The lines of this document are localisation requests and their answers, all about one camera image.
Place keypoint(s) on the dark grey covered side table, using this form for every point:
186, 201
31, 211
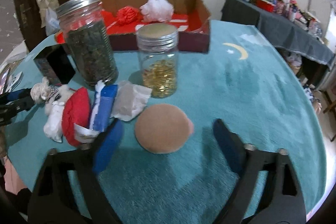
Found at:
279, 31

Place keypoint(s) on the glass jar dark tea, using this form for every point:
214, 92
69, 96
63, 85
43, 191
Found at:
84, 32

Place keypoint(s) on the teal plush table cover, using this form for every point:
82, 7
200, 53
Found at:
246, 83

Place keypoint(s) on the crumpled white tissue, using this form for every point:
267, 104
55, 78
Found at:
131, 99

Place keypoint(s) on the red basin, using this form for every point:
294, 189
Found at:
265, 5

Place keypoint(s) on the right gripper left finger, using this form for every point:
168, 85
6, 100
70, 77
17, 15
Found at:
52, 199

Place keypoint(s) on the red mesh bath pouf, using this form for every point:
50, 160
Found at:
128, 15

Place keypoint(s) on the beige round powder puff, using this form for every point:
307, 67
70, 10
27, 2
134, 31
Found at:
163, 128

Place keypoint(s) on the white fluffy scrunchie with bow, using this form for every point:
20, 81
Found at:
59, 94

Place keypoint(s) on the glass jar gold capsules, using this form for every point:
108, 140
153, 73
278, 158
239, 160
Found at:
158, 58

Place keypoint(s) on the black glossy box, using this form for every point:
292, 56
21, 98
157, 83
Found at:
54, 64

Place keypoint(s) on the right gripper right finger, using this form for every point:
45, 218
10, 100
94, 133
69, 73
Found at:
281, 200

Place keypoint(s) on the red brain plush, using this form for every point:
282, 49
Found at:
76, 111

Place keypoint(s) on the white plastic bag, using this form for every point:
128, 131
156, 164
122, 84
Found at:
52, 22

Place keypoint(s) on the red cardboard box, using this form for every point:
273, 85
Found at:
191, 18

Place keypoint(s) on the white mesh bath pouf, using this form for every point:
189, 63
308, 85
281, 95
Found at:
157, 11

